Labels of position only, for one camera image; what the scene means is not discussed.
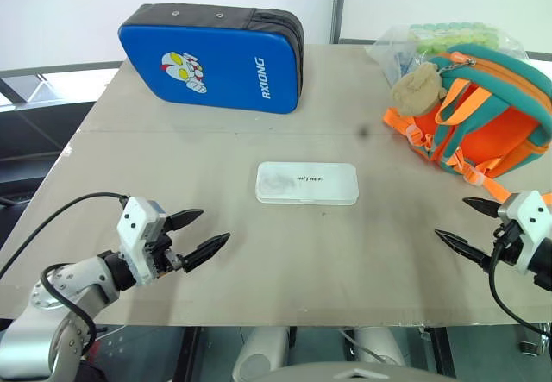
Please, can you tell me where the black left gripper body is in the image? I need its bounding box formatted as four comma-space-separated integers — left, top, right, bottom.
145, 213, 185, 278

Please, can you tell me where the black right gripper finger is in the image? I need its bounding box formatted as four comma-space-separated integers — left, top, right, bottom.
434, 228, 492, 271
461, 197, 505, 220

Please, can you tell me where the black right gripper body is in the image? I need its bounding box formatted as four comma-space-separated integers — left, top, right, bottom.
488, 219, 526, 272

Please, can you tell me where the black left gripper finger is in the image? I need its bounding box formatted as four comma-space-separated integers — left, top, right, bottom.
166, 208, 205, 232
180, 232, 232, 274

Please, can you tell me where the orange and teal backpack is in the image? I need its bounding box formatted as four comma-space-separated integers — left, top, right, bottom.
382, 44, 552, 205

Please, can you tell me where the white plastic pencil case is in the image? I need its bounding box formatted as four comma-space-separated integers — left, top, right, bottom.
255, 161, 361, 205

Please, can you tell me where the black table leg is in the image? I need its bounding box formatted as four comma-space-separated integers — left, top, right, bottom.
171, 325, 203, 382
430, 325, 459, 379

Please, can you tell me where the grey rounded robot leg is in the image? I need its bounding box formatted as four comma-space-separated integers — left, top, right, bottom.
352, 325, 407, 368
231, 325, 291, 382

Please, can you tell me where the blue kick pad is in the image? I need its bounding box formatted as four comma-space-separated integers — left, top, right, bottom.
116, 3, 306, 116

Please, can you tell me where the grey robot torso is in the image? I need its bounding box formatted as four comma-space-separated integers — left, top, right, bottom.
257, 359, 437, 382

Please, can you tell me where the clear plastic bag with green items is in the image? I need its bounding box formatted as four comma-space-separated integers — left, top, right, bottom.
364, 21, 530, 89

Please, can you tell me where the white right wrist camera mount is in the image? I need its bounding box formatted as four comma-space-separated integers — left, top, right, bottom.
497, 190, 552, 276

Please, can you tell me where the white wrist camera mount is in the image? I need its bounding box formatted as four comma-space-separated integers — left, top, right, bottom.
497, 190, 552, 276
116, 196, 168, 288

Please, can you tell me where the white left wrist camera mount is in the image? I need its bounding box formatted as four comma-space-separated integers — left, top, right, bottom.
116, 196, 168, 288

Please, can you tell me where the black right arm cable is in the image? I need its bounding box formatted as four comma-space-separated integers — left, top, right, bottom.
488, 222, 552, 336

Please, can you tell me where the beige plush keychain toy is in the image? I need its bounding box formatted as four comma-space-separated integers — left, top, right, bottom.
390, 63, 449, 117

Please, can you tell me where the white thin cable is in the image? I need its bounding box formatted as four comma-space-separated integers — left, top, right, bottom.
337, 327, 386, 364

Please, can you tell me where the grey window frame post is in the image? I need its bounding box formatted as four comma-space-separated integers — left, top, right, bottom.
329, 0, 348, 45

